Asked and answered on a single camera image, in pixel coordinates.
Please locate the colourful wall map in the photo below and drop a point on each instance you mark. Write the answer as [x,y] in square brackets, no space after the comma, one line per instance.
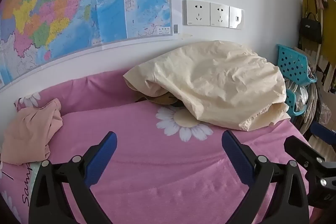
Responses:
[78,3]

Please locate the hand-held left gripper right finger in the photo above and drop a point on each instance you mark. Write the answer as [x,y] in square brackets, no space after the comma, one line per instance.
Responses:
[236,155]

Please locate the pink floral blanket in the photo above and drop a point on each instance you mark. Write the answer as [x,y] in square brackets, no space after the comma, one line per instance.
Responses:
[157,174]

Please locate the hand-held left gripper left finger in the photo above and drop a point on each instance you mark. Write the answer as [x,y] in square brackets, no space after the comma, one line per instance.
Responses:
[105,155]

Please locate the pink garment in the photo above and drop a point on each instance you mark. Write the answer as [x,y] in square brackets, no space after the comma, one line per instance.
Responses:
[29,132]

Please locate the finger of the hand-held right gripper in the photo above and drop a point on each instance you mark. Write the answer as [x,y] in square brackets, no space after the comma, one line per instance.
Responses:
[323,132]
[302,148]

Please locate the blue plastic basket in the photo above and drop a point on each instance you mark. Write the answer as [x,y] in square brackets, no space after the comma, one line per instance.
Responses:
[291,100]
[292,64]

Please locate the white wall switch plate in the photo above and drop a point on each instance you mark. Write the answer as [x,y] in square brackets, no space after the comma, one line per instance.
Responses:
[236,18]

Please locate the yellow hanging cloth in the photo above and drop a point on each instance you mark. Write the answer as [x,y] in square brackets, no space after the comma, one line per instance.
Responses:
[328,37]

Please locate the black handbag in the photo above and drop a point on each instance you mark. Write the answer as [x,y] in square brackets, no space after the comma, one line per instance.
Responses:
[311,28]

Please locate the cream large garment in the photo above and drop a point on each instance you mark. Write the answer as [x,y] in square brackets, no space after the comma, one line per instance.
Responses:
[215,82]

